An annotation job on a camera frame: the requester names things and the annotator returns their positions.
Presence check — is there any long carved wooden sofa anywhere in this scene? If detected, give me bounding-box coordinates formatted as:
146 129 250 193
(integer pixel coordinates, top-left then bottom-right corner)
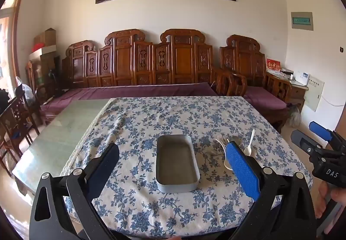
40 29 235 124

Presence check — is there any white wall panel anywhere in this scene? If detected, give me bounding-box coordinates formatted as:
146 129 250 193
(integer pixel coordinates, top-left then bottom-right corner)
304 74 325 112

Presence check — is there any white plastic fork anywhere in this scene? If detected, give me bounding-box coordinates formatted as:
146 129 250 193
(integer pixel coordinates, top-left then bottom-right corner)
215 136 232 171

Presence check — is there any grey fluffy duster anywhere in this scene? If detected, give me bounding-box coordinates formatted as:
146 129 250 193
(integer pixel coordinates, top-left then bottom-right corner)
287 106 302 127

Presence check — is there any brown cardboard box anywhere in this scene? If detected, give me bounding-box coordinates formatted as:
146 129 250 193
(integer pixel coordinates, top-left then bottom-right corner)
34 28 57 53

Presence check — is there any dark wooden cabinet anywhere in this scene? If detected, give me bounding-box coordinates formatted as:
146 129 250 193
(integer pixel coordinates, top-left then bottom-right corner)
26 55 63 100

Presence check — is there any wooden dining chair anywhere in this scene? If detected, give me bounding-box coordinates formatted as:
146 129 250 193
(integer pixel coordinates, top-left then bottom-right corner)
0 91 41 161

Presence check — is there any green wall box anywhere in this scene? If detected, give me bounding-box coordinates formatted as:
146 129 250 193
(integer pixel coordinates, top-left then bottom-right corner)
291 11 314 31

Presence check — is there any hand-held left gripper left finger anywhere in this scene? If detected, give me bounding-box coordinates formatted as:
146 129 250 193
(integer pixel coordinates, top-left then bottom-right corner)
29 143 120 240

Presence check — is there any white plastic spoon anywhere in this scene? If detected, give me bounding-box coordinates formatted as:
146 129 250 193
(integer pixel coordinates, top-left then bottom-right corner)
243 129 256 156

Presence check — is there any clear plastic bag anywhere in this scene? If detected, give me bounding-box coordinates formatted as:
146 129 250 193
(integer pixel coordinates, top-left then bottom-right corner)
16 76 34 101

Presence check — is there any dark cloth pile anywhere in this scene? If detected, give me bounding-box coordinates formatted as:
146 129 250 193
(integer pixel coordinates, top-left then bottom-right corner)
0 89 12 112

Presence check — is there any person's right hand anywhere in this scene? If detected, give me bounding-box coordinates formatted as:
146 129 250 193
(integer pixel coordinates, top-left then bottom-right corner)
315 182 346 219

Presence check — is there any carved wooden armchair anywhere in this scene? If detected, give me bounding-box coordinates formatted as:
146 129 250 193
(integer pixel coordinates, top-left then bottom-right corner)
219 35 292 132

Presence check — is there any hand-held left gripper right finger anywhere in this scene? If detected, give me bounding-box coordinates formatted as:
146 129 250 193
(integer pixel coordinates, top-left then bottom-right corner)
225 141 317 240

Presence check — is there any white device box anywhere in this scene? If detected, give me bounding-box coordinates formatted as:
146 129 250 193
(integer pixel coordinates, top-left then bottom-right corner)
293 71 310 85

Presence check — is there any white wall cable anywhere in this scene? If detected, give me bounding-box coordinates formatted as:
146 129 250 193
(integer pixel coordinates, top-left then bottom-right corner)
323 95 346 107

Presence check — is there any wooden side table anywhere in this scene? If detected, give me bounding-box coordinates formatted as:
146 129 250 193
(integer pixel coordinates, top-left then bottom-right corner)
266 71 309 107

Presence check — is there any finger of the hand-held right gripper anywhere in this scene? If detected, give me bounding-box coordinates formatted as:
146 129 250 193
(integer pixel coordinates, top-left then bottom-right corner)
309 121 336 142
291 130 326 158

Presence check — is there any red box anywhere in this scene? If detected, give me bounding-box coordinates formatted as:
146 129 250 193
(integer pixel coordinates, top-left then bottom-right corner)
266 58 282 74

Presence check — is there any blue floral tablecloth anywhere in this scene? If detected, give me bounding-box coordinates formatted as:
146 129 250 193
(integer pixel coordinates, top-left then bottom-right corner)
60 96 313 238

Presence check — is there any white flat box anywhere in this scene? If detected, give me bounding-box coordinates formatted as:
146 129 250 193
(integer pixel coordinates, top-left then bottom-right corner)
28 45 57 62

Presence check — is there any purple armchair cushion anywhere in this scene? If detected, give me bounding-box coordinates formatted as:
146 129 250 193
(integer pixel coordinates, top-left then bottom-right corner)
243 86 287 111

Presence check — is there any wooden door frame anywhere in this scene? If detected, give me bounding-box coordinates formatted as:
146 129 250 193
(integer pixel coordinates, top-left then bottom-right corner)
0 0 26 94

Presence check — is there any grey metal tray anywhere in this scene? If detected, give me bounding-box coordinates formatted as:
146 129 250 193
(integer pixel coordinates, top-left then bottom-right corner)
156 134 201 192

